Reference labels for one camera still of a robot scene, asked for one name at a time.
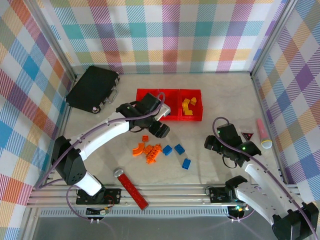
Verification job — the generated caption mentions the orange curved lego piece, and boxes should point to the orange curved lego piece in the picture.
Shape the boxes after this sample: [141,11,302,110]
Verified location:
[131,142,146,158]

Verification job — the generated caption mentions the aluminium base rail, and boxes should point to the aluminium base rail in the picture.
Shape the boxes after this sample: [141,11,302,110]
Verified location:
[26,183,304,208]

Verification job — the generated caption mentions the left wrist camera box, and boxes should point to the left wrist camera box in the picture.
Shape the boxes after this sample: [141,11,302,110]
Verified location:
[154,103,172,121]

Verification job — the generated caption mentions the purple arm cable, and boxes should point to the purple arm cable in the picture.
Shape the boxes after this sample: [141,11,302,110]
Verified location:
[33,92,167,191]
[212,116,317,236]

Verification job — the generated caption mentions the red glitter tube silver cap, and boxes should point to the red glitter tube silver cap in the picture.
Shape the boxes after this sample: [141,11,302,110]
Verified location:
[113,168,150,211]

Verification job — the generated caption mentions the pink marker pen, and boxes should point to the pink marker pen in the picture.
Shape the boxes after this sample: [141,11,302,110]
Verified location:
[256,118,273,150]

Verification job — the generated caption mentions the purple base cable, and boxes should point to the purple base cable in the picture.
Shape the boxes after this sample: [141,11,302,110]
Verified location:
[65,186,89,221]
[238,203,256,222]

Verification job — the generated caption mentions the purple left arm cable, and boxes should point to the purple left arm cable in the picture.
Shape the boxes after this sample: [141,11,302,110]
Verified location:
[33,92,167,191]

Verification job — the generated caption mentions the orange long lego plate clips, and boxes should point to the orange long lego plate clips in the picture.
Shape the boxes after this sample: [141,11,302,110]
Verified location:
[144,143,162,158]

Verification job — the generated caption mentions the black hard case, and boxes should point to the black hard case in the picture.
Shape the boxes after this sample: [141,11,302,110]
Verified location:
[65,65,121,115]

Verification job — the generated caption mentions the perforated metal strip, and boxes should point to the perforated metal strip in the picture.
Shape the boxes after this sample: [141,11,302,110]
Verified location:
[39,209,231,217]

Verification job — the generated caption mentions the aluminium corner post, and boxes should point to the aluminium corner post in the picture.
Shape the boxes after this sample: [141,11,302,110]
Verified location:
[250,0,298,78]
[31,0,78,81]

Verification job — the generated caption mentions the small controller board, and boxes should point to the small controller board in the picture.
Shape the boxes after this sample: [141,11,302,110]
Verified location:
[228,205,251,219]
[86,206,111,217]

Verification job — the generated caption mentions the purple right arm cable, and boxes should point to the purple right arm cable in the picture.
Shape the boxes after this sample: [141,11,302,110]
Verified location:
[212,116,317,236]

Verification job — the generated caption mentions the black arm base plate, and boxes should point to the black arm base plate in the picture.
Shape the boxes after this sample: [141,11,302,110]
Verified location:
[208,186,256,204]
[76,187,122,205]

